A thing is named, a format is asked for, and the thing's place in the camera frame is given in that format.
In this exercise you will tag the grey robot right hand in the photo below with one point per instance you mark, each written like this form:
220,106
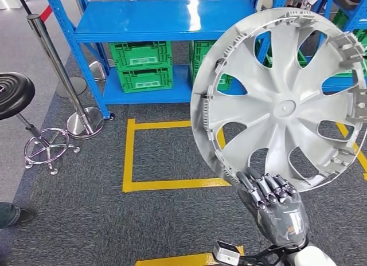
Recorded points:
281,218

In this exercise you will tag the silver plastic wheel hubcap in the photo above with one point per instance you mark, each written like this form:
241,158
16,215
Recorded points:
284,108

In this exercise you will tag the yellow floor tape square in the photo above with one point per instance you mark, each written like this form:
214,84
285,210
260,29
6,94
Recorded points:
127,154

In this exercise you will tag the chrome barrier stanchion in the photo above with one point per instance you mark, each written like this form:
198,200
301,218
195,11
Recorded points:
54,63
97,72

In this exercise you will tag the person's leg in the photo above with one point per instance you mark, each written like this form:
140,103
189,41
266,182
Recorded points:
8,215

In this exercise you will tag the red barrier belt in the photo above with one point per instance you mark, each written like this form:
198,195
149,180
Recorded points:
53,6

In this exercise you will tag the black stool with chrome base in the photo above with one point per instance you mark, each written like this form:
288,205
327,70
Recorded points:
14,93

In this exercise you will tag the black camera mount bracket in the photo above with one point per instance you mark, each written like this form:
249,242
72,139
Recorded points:
263,256

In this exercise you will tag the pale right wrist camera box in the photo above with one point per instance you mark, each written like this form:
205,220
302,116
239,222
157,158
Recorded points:
225,253

